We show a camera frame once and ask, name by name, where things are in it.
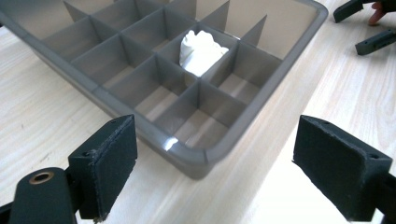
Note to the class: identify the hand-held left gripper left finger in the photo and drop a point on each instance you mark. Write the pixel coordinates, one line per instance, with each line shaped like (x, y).
(106, 165)

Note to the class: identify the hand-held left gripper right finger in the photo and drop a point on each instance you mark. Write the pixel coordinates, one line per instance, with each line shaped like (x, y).
(336, 168)

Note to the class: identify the grey divided storage box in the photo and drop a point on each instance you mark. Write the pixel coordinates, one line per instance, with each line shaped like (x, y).
(93, 90)

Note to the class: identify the white cloth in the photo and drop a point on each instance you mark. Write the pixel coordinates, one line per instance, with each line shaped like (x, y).
(199, 53)

